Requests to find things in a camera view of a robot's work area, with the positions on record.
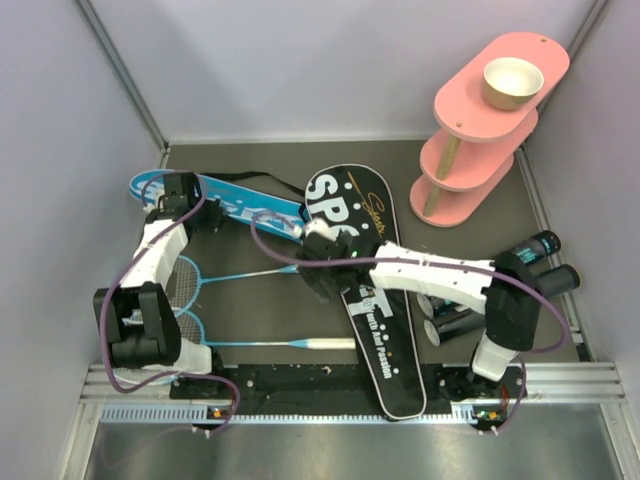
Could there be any blue sport racket bag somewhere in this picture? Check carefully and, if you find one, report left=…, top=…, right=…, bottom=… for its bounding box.
left=129, top=169, right=306, bottom=241

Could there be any black sport racket bag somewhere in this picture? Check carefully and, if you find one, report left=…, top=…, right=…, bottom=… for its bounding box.
left=305, top=164, right=427, bottom=421

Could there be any black shuttlecock tube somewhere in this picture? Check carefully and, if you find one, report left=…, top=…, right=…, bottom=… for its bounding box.
left=416, top=254, right=580, bottom=351
left=416, top=230, right=561, bottom=319

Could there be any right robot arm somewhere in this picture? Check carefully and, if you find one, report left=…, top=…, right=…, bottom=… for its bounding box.
left=296, top=229, right=540, bottom=406

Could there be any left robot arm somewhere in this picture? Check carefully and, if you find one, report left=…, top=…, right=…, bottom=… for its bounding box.
left=93, top=171, right=227, bottom=397

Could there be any blue badminton racket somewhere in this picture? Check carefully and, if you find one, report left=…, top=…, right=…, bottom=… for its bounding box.
left=168, top=255, right=297, bottom=309

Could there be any white badminton racket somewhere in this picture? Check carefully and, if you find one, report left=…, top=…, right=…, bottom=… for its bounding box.
left=174, top=309, right=356, bottom=351

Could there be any pink three-tier shelf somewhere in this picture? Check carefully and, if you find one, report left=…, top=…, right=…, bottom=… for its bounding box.
left=410, top=32, right=570, bottom=227

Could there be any gold white bowl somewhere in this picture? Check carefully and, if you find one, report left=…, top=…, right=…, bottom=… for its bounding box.
left=481, top=57, right=545, bottom=111

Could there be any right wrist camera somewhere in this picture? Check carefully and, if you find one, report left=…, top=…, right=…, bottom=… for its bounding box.
left=291, top=219, right=338, bottom=241

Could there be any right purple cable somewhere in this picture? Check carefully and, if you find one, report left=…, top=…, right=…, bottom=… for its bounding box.
left=249, top=212, right=572, bottom=352

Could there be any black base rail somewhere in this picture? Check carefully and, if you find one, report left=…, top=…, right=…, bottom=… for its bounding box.
left=99, top=362, right=526, bottom=431

